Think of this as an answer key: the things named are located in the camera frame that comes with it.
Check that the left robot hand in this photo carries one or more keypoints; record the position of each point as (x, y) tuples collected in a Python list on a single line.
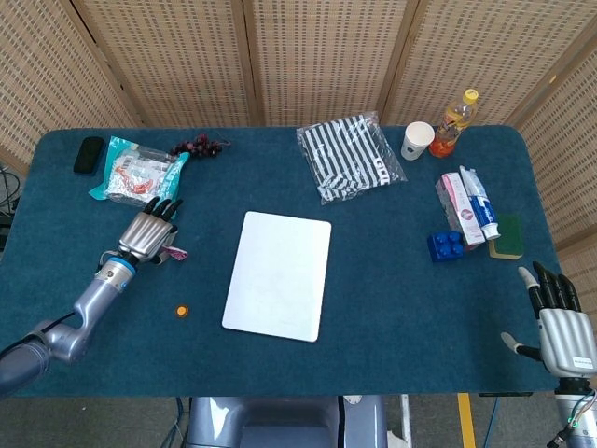
[(148, 231)]

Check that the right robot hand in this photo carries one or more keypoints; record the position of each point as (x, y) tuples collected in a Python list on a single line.
[(562, 336)]

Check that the pink patterned card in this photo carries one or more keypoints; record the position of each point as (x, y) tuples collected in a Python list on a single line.
[(178, 252)]

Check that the small orange disc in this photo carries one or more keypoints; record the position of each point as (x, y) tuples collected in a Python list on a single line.
[(181, 311)]

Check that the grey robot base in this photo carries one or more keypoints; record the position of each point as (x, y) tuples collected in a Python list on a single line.
[(284, 422)]

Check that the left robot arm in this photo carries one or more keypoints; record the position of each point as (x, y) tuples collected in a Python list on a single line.
[(74, 312)]

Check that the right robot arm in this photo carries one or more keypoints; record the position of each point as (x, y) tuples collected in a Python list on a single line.
[(576, 413)]

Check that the white rectangular board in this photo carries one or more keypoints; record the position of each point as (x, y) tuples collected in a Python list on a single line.
[(278, 275)]

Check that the teal snack package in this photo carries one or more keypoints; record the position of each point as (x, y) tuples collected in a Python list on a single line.
[(138, 176)]

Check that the black eraser block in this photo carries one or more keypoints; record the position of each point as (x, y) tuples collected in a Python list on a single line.
[(89, 155)]

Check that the dark purple grape bunch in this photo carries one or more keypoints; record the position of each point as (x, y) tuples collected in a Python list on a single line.
[(198, 146)]

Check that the green yellow sponge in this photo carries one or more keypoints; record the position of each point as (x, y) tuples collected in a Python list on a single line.
[(507, 236)]

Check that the blue felt table mat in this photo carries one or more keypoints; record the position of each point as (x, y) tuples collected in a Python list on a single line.
[(280, 261)]

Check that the blue building block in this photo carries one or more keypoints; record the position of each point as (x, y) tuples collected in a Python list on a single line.
[(446, 246)]

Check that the blue white toothpaste tube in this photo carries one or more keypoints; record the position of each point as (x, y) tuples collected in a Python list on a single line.
[(478, 203)]

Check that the pink toothpaste box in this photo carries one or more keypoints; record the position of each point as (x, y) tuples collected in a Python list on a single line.
[(459, 207)]

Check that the striped cloth in plastic bag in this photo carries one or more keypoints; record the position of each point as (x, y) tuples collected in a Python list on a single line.
[(349, 156)]

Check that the woven folding screen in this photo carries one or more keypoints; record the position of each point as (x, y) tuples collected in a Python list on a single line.
[(298, 60)]

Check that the orange drink bottle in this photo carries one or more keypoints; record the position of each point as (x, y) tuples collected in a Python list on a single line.
[(452, 126)]

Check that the white paper cup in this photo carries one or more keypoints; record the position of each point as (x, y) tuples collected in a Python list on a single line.
[(416, 141)]

